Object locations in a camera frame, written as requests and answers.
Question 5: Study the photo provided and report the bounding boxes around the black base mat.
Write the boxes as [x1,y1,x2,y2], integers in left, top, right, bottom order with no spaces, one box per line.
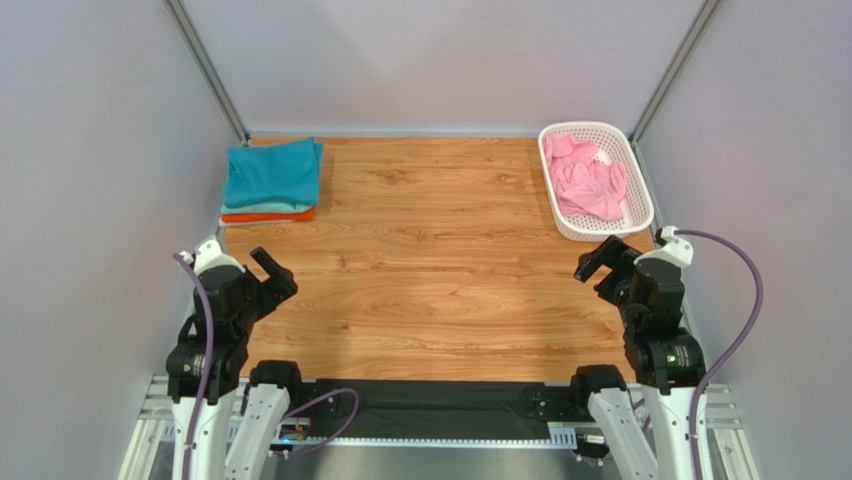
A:
[291,379,594,440]

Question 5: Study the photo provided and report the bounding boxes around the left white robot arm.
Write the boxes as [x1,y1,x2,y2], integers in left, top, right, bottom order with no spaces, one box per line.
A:
[166,236,301,479]

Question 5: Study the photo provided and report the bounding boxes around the aluminium corner post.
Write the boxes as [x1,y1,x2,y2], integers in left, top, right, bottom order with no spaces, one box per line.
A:
[630,0,724,146]
[162,0,251,147]

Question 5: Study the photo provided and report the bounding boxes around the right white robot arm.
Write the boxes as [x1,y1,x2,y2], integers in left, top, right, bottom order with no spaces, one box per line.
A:
[571,236,714,479]

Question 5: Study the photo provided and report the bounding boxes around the right aluminium corner post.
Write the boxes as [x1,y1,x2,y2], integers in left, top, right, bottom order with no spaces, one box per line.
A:
[630,0,724,146]

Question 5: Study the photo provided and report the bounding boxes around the mint folded t-shirt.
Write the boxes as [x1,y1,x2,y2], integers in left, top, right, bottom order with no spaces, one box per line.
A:
[220,201,313,215]

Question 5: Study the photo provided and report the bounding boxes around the aluminium frame rail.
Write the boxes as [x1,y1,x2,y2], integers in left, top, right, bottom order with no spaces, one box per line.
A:
[120,362,758,479]

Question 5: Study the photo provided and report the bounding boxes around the orange folded t-shirt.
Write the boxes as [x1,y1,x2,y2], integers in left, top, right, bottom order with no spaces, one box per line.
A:
[220,208,315,224]

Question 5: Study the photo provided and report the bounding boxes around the pink t-shirt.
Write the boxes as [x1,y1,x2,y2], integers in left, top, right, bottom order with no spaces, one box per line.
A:
[542,133,628,222]

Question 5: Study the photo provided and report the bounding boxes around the teal folded t-shirt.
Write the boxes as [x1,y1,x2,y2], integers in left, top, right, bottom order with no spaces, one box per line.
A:
[223,137,325,208]

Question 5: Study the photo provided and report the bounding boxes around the white plastic basket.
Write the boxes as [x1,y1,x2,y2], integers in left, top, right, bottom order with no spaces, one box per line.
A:
[538,121,655,242]

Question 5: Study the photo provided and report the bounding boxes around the left aluminium corner post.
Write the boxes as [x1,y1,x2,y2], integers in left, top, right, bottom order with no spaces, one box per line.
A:
[162,0,251,147]

